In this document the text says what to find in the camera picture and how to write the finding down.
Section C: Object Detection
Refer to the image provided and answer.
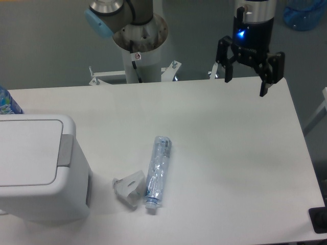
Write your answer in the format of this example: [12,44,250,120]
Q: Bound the white mounting bracket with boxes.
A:
[161,60,182,82]
[88,66,127,86]

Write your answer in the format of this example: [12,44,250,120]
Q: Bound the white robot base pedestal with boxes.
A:
[113,13,168,84]

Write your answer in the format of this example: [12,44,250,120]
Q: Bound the blue labelled bottle left edge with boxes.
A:
[1,86,24,114]

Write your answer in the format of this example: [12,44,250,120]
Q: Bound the white push-button trash can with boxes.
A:
[1,114,92,222]

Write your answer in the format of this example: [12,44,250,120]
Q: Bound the white middle mounting bracket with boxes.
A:
[161,60,182,82]

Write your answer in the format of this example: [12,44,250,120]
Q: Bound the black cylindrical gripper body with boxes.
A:
[231,1,277,69]

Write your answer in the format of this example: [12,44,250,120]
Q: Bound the white frame at right edge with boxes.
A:
[302,87,326,137]

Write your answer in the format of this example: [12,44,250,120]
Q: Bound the black device at table corner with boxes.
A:
[309,207,326,234]

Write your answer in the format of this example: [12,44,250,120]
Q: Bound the large blue water jug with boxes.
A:
[283,1,326,31]

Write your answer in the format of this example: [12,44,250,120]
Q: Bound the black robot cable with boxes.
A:
[129,40,143,84]

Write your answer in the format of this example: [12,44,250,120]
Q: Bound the crushed clear plastic bottle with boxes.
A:
[145,136,172,212]

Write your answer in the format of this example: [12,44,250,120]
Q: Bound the white right clamp screw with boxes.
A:
[207,62,220,80]

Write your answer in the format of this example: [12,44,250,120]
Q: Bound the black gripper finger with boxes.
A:
[259,52,285,97]
[216,36,239,83]

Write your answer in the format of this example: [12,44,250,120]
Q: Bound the white left mounting bracket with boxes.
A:
[88,66,127,86]

